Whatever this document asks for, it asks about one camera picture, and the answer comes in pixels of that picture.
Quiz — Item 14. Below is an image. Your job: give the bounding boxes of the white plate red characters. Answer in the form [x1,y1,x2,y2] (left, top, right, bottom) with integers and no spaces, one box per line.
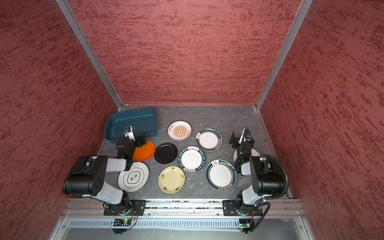
[233,148,261,176]

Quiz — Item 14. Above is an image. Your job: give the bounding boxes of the small green rimmed plate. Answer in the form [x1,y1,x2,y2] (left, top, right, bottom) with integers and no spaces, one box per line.
[196,129,223,152]

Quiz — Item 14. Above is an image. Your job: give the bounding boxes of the large green red rimmed plate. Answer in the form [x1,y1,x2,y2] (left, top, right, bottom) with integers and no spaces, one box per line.
[205,160,237,191]

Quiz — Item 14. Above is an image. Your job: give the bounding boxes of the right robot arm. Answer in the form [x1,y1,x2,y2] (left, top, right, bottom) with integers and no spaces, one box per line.
[229,128,289,207]

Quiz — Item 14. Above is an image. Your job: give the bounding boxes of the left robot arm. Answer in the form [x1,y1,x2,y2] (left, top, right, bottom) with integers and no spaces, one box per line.
[62,133,147,207]

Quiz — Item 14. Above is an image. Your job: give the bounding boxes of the teal plastic bin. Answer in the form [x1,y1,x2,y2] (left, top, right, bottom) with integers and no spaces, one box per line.
[104,108,158,144]

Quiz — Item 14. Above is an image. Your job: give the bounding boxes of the white plate black flower outline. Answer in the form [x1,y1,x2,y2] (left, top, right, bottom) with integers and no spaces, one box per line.
[118,162,150,193]

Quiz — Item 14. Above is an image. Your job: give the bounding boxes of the green lettered rim plate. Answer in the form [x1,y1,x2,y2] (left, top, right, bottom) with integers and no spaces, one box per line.
[178,146,207,173]

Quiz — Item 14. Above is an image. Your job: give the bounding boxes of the pale yellow plate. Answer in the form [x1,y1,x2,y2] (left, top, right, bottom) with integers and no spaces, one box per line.
[158,166,186,194]

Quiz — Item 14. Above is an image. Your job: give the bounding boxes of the orange sunburst pattern plate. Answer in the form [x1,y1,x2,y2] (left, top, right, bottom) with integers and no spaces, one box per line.
[167,121,192,141]

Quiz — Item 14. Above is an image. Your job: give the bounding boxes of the left circuit board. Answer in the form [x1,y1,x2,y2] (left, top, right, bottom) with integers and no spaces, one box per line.
[112,219,131,228]

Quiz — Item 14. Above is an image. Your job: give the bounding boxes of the circuit board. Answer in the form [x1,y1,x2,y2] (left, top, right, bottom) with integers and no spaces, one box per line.
[112,219,131,228]
[239,219,252,229]

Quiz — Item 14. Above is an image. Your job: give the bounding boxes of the right circuit board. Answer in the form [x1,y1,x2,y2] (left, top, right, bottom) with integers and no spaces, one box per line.
[239,219,252,229]

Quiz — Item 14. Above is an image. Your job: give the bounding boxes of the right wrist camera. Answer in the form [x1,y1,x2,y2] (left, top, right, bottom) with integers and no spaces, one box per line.
[241,128,251,142]

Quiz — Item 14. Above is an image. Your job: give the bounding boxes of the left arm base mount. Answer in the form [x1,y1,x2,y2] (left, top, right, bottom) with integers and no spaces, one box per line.
[103,200,147,217]

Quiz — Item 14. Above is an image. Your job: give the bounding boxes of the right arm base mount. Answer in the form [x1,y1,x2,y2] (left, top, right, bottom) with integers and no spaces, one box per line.
[222,200,263,217]

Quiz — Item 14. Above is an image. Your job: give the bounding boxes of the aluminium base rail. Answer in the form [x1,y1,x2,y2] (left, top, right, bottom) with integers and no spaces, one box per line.
[61,198,307,219]

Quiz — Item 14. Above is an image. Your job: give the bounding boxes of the right aluminium corner post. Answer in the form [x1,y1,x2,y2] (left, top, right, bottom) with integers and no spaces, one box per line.
[256,0,313,111]

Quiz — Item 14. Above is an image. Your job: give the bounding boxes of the aluminium corner post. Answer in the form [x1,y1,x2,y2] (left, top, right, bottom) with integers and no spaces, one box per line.
[256,0,313,111]
[56,0,124,111]

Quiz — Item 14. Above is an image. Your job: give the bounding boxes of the left aluminium corner post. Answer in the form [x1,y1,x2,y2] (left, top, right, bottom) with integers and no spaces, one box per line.
[56,0,124,111]

